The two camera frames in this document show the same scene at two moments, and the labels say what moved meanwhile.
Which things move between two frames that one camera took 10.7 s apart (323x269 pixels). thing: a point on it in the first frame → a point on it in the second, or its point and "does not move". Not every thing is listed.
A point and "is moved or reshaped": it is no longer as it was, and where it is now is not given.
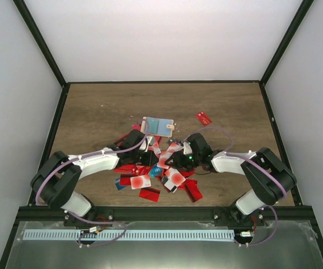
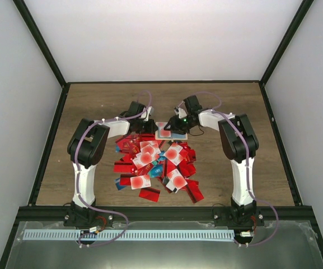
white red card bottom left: (141, 181) does not move
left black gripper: (151, 157) → (151, 129)
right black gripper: (178, 161) → (175, 126)
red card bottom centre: (153, 194) does not move
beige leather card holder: (157, 126) is moved or reshaped
